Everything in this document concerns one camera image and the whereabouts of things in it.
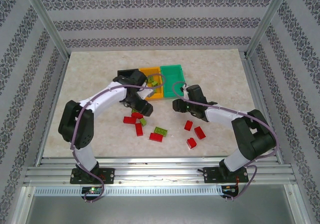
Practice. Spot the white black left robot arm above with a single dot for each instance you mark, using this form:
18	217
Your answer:
105	96

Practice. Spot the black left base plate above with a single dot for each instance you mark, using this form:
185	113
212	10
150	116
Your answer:
108	175

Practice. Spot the green plastic bin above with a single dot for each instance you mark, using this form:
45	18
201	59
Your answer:
172	76

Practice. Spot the aluminium side rail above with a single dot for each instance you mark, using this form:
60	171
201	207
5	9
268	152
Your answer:
253	84
46	134

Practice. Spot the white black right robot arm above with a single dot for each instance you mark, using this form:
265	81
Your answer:
220	115

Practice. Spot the perforated metal strip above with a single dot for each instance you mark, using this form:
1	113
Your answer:
150	191

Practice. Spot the aluminium frame post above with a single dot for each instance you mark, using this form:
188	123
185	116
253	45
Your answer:
268	22
47	22

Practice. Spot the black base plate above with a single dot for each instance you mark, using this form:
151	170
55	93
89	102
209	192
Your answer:
211	175
108	175

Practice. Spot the lime green lego brick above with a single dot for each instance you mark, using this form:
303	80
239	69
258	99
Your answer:
134	110
160	131
150	78
155	83
143	121

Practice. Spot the yellow plastic bin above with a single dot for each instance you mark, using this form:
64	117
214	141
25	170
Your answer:
160	96

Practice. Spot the left controller board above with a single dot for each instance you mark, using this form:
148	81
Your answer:
92	190

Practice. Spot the right controller board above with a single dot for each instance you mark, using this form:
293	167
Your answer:
228	189

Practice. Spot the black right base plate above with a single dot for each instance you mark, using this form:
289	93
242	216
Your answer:
211	175

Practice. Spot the red curved lego brick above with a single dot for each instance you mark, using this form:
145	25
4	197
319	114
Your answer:
137	115

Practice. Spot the red flat lego brick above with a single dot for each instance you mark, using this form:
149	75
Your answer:
128	120

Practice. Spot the controller board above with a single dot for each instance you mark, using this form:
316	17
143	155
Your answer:
92	190
228	189

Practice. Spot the grey metal panel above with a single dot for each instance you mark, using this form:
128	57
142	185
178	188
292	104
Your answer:
160	209

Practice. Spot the aluminium mounting rail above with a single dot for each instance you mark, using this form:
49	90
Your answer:
160	171

